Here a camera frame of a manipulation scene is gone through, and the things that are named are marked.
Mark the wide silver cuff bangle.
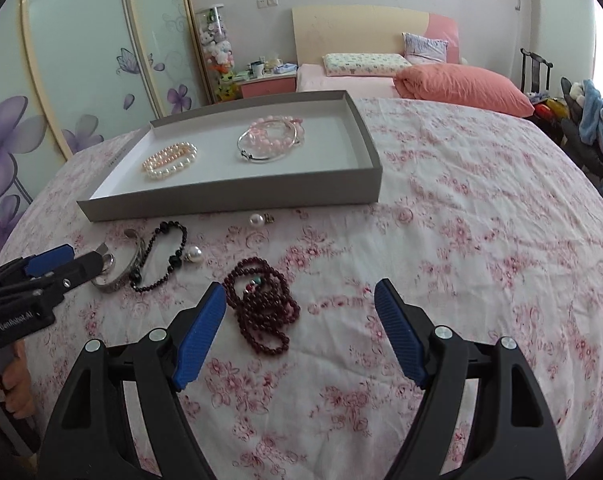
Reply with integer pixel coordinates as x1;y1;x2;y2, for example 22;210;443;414
91;229;146;294

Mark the black bead bracelet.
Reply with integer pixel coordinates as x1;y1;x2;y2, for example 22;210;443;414
128;219;190;294

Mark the pearl earring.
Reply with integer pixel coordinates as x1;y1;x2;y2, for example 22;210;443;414
183;245;205;266
249;212;274;229

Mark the white pearl bracelet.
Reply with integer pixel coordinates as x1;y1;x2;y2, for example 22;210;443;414
145;143;200;182

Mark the dark red bead necklace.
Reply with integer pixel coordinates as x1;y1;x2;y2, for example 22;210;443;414
221;256;303;358

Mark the light pink bead bracelet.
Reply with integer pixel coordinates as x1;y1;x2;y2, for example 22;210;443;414
246;115;308;157

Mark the thin silver bangle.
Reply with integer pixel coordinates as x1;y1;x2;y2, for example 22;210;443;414
236;116;305;164

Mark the person's left hand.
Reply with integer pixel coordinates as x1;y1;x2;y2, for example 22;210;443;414
0;340;36;419

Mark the pink floral bedsheet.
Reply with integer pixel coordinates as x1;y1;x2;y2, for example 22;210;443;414
26;99;603;479

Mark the wardrobe with flower doors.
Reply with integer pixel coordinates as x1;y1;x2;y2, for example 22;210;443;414
0;0;210;251

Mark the plush toy display tube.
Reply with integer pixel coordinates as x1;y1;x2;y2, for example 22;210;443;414
195;4;235;102

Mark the grey cardboard tray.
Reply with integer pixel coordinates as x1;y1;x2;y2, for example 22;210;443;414
77;90;383;222

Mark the pink nightstand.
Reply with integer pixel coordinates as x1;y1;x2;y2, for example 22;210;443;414
237;72;297;99

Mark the white mug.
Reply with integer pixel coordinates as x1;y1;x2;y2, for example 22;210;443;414
250;61;264;78

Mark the pink bed mattress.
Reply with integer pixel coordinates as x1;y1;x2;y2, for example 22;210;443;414
296;64;400;99

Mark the floral pillow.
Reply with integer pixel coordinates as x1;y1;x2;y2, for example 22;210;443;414
323;53;412;77

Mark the beige pink headboard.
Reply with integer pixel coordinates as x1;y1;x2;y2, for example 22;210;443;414
292;4;461;65

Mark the salmon folded duvet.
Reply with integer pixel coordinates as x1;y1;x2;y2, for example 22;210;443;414
394;63;535;118

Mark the dark wooden chair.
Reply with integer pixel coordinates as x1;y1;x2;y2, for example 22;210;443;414
519;48;554;98

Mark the purple patterned pillow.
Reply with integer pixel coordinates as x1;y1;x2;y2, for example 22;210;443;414
402;32;449;64

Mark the wall socket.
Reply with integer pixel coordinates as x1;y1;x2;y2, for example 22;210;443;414
257;0;278;9

